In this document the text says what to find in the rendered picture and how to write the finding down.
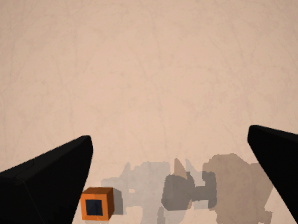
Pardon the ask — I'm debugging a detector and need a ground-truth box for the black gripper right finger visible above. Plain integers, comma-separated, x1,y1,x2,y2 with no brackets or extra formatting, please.
246,124,298,224

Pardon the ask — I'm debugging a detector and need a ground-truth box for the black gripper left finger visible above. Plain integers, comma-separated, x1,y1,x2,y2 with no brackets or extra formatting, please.
0,135,94,224

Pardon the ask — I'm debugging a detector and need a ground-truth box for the orange block with black square face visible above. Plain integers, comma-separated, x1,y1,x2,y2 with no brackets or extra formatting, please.
80,186,114,221

